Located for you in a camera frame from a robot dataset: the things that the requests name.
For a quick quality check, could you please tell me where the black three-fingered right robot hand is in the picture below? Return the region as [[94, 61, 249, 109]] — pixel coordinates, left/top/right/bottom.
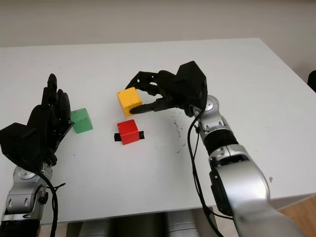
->
[[124, 70, 198, 117]]

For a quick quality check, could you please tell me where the black three-fingered left robot hand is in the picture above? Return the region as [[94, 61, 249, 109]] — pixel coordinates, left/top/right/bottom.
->
[[27, 73, 74, 165]]

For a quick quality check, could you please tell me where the green wooden block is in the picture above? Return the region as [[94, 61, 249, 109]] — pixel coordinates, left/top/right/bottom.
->
[[70, 108, 94, 134]]

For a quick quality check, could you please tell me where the yellow wooden block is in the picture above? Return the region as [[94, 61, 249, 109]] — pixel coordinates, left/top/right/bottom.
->
[[116, 86, 143, 118]]

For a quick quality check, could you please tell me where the red wooden block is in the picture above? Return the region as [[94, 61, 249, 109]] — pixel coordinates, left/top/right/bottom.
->
[[117, 119, 139, 146]]

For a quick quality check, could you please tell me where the black tape strip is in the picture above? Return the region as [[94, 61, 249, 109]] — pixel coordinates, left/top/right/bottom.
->
[[114, 131, 145, 143]]

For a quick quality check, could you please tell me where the grey left robot thigh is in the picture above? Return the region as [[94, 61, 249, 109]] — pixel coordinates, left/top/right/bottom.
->
[[79, 219, 111, 237]]

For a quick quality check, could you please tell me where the grey robot thigh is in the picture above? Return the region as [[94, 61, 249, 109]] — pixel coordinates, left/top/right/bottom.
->
[[165, 209, 198, 237], [79, 219, 111, 237]]

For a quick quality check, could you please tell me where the grey right robot thigh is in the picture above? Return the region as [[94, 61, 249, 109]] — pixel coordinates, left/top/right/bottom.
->
[[165, 209, 198, 237]]

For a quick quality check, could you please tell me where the black rounded background object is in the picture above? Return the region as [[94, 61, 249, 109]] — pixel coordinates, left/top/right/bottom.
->
[[308, 71, 316, 93]]

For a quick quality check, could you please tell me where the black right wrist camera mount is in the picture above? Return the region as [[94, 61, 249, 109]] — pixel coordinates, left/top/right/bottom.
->
[[174, 61, 207, 112]]

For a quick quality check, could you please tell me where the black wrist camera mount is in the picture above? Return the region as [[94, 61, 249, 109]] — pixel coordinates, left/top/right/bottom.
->
[[0, 122, 38, 168], [174, 61, 207, 112]]

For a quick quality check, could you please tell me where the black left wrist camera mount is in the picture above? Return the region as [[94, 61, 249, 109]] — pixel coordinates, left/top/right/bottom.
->
[[0, 122, 38, 168]]

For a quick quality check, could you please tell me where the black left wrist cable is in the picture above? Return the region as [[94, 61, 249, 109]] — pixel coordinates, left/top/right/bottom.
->
[[37, 170, 66, 237]]

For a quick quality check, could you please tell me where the grey table frame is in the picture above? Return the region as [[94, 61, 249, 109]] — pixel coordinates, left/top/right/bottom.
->
[[271, 195, 316, 210]]

